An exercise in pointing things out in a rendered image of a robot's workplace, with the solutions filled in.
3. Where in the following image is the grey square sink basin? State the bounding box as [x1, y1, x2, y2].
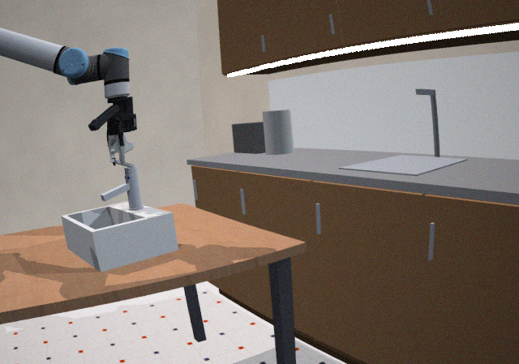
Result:
[61, 202, 178, 272]

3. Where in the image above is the grey mixer tap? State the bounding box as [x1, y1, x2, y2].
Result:
[101, 159, 144, 211]

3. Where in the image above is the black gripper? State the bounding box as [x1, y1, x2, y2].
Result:
[107, 96, 137, 166]

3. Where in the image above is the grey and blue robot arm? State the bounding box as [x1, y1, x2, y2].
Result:
[0, 28, 130, 131]

